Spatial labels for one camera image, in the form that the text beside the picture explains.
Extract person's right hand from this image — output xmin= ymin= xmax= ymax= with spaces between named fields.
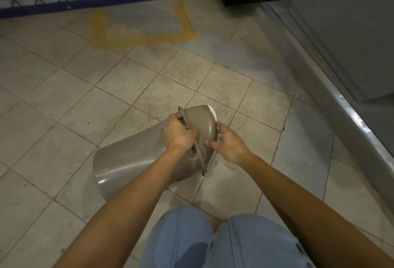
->
xmin=205 ymin=122 xmax=255 ymax=167

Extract person's left hand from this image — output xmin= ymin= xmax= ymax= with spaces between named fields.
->
xmin=163 ymin=112 xmax=199 ymax=155

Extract grey plastic bin lid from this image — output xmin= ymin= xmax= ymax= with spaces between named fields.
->
xmin=177 ymin=105 xmax=218 ymax=176

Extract person's right forearm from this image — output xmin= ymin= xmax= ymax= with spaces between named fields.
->
xmin=236 ymin=153 xmax=394 ymax=268

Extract person's left forearm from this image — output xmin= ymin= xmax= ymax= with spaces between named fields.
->
xmin=52 ymin=147 xmax=195 ymax=268

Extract white swing flap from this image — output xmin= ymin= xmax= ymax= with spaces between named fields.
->
xmin=206 ymin=105 xmax=218 ymax=124

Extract grey plastic trash bin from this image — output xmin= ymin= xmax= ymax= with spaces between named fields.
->
xmin=93 ymin=119 xmax=216 ymax=201

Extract light blue jeans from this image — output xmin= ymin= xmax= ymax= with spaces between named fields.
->
xmin=139 ymin=206 xmax=316 ymax=268

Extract grey metal door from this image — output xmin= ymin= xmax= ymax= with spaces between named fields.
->
xmin=290 ymin=0 xmax=394 ymax=103

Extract metal door threshold rail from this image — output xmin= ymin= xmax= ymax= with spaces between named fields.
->
xmin=261 ymin=1 xmax=394 ymax=213

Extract purple fence base rail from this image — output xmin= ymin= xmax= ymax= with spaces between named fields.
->
xmin=0 ymin=0 xmax=216 ymax=18

